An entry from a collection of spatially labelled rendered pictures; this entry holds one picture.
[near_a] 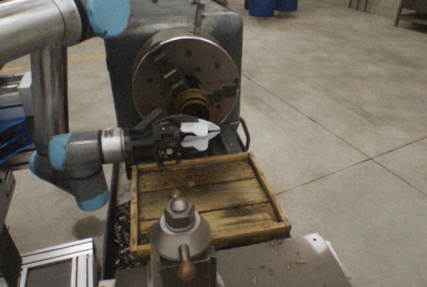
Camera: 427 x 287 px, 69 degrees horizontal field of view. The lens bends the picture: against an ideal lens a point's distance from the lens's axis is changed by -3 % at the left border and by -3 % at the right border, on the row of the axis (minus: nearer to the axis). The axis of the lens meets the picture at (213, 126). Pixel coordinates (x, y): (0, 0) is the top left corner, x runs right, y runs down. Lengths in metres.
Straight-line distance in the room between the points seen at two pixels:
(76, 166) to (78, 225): 1.43
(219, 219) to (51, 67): 0.51
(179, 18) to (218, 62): 0.23
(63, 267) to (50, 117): 1.00
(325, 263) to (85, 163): 0.50
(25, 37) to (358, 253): 1.83
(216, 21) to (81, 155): 0.61
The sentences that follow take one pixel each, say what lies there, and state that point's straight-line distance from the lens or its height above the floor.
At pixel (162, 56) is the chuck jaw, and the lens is 0.85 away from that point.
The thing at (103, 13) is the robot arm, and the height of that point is 1.35.
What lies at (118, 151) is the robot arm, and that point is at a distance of 0.68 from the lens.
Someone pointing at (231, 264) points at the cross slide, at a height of 0.97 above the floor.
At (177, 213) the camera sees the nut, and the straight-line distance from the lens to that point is 0.40.
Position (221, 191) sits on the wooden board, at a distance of 0.86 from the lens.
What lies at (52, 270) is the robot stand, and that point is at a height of 0.21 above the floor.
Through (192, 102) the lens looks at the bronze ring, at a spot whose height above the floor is 1.11.
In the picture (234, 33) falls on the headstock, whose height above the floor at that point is 1.20.
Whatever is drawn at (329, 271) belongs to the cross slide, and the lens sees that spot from 0.63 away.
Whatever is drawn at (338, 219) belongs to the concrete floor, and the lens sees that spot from 2.13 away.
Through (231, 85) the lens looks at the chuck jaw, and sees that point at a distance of 0.91.
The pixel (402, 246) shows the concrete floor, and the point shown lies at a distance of 2.14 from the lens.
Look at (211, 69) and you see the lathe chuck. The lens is 0.92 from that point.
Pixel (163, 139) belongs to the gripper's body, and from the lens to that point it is 0.65.
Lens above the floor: 1.46
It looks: 31 degrees down
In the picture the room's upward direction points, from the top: straight up
